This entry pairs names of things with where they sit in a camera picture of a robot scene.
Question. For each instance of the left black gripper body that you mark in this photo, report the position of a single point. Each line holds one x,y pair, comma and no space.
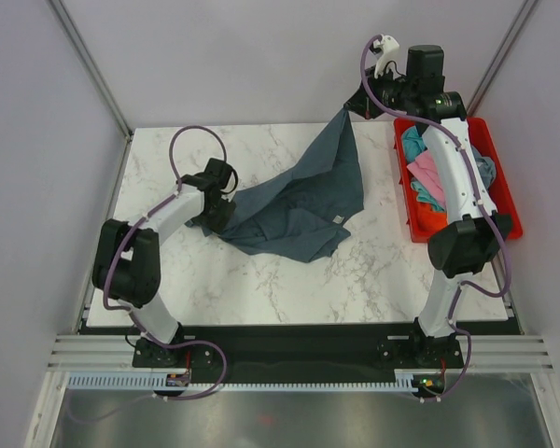
216,219

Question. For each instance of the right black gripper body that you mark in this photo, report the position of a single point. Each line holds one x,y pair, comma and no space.
393,92

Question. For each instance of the dark blue-grey t shirt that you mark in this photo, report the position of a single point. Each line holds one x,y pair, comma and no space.
300,214

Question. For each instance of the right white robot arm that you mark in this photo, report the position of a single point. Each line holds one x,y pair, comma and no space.
476,232

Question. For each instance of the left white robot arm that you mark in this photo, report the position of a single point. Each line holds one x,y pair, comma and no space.
127,265

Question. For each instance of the teal t shirt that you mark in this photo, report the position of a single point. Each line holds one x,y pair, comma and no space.
412,144

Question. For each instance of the pink t shirt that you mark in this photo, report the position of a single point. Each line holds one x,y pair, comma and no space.
424,169

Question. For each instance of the grey-blue t shirt in bin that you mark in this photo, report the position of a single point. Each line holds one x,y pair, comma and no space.
486,168

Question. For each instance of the orange t shirt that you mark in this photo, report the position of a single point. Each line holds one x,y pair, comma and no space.
429,220

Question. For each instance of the red plastic bin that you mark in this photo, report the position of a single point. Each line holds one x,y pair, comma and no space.
499,192

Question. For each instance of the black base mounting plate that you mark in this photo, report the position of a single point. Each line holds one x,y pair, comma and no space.
302,353

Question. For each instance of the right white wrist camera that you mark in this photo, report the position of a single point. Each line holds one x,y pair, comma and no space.
386,49

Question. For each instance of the right aluminium frame post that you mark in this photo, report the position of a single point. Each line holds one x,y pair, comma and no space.
519,22

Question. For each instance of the aluminium frame post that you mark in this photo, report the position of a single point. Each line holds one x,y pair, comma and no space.
77,42
519,22

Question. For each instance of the left aluminium frame post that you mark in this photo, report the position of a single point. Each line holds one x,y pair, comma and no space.
77,42

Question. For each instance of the white slotted cable duct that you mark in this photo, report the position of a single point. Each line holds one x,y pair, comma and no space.
180,382

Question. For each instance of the aluminium front rail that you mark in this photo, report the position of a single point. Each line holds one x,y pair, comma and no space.
489,353

